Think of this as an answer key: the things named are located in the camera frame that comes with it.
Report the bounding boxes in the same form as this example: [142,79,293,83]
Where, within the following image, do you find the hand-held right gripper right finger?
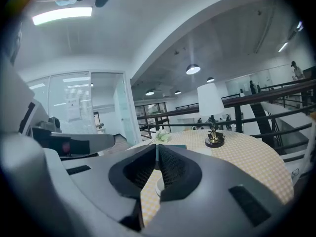
[138,144,294,237]

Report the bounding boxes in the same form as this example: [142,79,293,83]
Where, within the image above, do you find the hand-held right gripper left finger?
[44,144,158,237]

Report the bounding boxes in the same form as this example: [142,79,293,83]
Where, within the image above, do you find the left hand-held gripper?
[0,58,116,158]

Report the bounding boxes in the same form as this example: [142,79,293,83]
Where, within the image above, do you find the white cup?
[155,177,165,197]

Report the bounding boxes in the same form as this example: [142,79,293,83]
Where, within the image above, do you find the yellow checked tablecloth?
[125,129,295,228]

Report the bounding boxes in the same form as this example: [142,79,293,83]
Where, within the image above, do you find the paper notice on glass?
[65,97,82,122]

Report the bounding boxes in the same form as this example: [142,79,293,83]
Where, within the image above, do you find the glass office partition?
[26,70,137,147]

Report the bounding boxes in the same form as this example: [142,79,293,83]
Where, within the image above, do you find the white flowers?
[155,129,173,143]

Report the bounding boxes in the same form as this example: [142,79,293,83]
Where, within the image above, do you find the dark staircase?
[249,102,283,154]

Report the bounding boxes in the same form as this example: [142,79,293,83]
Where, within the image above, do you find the white shade table lamp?
[197,82,226,149]

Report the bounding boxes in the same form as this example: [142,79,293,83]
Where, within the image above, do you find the dark metal railing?
[136,78,316,163]

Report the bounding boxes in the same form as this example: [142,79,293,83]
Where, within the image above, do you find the large black pendant lamp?
[185,63,201,76]

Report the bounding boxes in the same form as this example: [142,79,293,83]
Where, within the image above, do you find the rectangular ceiling light panel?
[32,6,93,26]

